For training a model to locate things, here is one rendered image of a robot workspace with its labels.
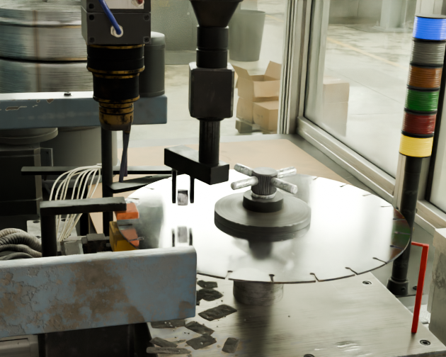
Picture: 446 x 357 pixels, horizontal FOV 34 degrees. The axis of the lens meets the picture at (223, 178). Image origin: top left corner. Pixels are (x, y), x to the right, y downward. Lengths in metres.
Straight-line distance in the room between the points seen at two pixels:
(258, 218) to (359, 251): 0.12
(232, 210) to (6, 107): 0.32
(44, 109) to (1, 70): 0.48
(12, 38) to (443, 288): 0.86
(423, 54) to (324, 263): 0.38
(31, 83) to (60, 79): 0.05
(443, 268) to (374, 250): 0.22
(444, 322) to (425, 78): 0.32
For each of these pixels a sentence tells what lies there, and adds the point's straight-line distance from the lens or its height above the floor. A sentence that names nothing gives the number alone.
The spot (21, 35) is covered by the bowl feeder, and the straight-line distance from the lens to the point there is 1.39.
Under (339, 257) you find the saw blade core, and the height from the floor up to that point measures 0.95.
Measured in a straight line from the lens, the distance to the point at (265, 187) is 0.81.
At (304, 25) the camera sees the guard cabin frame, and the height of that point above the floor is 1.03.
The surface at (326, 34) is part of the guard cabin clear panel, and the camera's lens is 1.82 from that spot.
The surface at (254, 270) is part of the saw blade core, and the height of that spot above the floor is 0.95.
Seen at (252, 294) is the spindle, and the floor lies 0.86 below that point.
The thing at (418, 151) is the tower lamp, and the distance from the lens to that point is 1.04.
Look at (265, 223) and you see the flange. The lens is 0.79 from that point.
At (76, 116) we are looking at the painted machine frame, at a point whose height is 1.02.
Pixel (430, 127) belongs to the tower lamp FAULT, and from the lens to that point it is 1.04.
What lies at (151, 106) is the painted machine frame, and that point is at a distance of 0.98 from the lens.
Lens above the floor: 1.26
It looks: 19 degrees down
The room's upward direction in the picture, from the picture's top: 2 degrees clockwise
